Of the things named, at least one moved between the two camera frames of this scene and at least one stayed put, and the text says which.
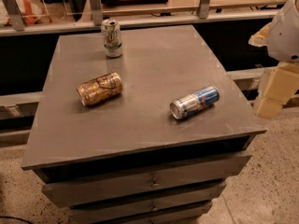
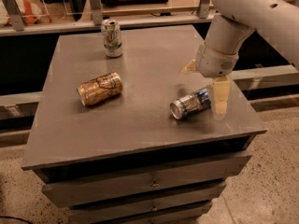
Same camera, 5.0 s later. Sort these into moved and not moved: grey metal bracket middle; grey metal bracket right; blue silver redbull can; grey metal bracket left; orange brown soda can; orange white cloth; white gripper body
Moved: white gripper body
Not moved: blue silver redbull can; grey metal bracket right; grey metal bracket middle; grey metal bracket left; orange brown soda can; orange white cloth
